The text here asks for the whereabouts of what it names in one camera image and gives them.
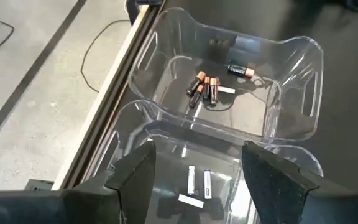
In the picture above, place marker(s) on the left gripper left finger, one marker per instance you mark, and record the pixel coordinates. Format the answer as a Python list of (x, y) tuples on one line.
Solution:
[(73, 205)]

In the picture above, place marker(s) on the clear plastic bin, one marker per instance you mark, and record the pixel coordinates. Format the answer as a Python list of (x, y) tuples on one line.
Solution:
[(291, 62), (129, 124)]

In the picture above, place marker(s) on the white battery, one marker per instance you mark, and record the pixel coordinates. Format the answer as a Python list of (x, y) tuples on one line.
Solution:
[(207, 184), (191, 180)]

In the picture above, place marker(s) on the black clamp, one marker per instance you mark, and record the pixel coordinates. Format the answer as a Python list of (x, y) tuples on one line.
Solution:
[(141, 9)]

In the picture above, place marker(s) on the black copper Duracell battery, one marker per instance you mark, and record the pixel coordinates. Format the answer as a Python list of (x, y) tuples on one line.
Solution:
[(196, 96), (241, 71), (213, 91), (196, 83), (206, 88)]

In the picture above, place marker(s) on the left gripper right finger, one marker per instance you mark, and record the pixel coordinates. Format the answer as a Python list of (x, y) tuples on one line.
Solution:
[(291, 199)]

